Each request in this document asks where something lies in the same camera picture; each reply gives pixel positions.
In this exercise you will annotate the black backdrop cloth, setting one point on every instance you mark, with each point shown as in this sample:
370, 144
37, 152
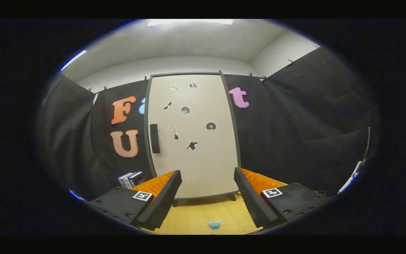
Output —
294, 134

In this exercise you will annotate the white and blue tube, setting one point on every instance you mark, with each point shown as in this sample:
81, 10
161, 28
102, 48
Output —
213, 225

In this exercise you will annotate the white cabinet door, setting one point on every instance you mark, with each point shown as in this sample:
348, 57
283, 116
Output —
203, 162

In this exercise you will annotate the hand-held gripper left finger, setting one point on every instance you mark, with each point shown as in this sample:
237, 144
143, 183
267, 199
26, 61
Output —
164, 201

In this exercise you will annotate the dark blue book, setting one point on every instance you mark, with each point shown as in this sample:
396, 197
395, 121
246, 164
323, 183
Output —
137, 178

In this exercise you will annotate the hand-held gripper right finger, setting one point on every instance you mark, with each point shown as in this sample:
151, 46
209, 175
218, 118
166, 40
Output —
250, 201

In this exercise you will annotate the grey cabinet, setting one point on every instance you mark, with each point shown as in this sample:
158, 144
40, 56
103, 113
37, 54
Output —
175, 203

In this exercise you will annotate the light blue book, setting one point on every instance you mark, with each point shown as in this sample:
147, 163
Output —
124, 180

